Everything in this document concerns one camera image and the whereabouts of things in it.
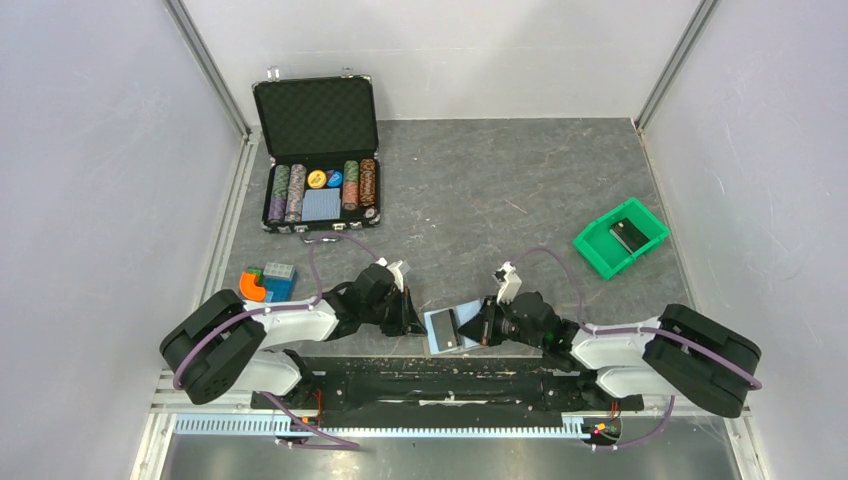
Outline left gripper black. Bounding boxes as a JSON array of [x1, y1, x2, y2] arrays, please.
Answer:
[[362, 286, 427, 337]]

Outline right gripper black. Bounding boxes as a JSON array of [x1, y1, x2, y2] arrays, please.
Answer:
[[457, 294, 545, 349]]

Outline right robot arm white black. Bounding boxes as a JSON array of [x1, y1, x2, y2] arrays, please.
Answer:
[[458, 292, 762, 418]]

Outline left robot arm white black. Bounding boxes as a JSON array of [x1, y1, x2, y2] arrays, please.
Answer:
[[159, 261, 427, 408]]

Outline blue playing card deck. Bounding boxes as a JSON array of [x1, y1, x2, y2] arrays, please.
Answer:
[[302, 188, 341, 222]]

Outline colourful toy block set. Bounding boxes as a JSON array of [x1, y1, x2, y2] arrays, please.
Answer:
[[239, 262, 298, 303]]

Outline green orange chip stack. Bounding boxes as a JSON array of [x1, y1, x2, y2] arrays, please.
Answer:
[[341, 160, 360, 211]]

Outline blue dealer button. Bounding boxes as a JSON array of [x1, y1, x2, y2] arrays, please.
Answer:
[[326, 170, 344, 188]]

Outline brown orange chip stack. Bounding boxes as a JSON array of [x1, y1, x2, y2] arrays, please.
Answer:
[[359, 158, 377, 207]]

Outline yellow dealer button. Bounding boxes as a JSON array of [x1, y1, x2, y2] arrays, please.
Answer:
[[307, 169, 328, 189]]

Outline purple green chip stack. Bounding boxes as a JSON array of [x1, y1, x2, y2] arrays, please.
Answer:
[[268, 165, 290, 223]]

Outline green plastic bin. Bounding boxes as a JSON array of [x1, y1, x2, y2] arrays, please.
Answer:
[[572, 197, 670, 280]]

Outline purple brown chip stack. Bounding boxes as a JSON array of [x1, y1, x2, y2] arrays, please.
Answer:
[[284, 164, 307, 223]]

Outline black poker chip case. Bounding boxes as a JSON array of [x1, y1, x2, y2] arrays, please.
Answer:
[[252, 75, 383, 233]]

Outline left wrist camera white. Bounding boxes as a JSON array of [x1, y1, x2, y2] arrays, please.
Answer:
[[376, 257, 410, 291]]

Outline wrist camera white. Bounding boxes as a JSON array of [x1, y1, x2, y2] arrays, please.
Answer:
[[376, 257, 410, 291], [493, 261, 522, 305]]

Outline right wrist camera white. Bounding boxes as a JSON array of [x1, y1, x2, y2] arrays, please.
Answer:
[[493, 261, 522, 305]]

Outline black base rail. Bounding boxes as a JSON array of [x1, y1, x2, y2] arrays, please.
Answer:
[[276, 357, 644, 429]]

